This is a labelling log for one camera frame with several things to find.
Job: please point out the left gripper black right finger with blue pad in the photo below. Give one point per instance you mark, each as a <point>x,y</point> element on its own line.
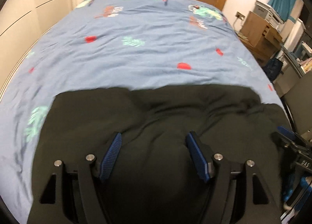
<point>237,192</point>

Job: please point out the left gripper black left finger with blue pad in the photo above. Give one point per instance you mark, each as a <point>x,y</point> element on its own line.
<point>64,191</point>

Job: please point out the wall socket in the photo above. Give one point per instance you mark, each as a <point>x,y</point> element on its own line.
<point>240,16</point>

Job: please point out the blue patterned bed duvet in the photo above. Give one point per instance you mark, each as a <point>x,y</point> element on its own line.
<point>138,44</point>

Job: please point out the white printer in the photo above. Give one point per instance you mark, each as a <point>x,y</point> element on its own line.
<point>267,13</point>

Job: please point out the black puffer jacket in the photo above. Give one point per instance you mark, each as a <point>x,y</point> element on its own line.
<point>154,179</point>

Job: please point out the white wardrobe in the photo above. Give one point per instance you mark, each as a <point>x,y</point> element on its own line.
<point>23,22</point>

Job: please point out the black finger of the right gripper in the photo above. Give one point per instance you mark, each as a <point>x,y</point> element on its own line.
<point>296,149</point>

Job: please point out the wooden drawer cabinet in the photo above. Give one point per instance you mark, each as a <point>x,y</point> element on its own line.
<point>260,38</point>

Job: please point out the grey chair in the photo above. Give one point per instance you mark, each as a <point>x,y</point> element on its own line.
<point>298,102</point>

